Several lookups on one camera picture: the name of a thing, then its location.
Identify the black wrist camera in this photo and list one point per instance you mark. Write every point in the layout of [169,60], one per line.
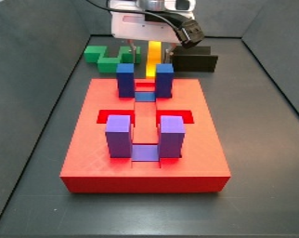
[190,33]

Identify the green zigzag block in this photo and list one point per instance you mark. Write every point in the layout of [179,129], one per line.
[98,55]

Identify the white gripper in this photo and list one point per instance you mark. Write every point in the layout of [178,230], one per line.
[143,27]

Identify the dark blue U-shaped block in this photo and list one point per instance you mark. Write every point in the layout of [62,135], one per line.
[162,83]

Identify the black angle bracket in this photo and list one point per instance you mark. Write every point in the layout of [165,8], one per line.
[195,59]

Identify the purple U-shaped block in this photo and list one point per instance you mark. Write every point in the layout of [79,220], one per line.
[142,152]

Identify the red slotted board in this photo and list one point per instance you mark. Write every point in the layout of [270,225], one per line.
[93,172]

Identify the yellow rectangular bar block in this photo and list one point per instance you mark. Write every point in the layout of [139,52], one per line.
[154,58]

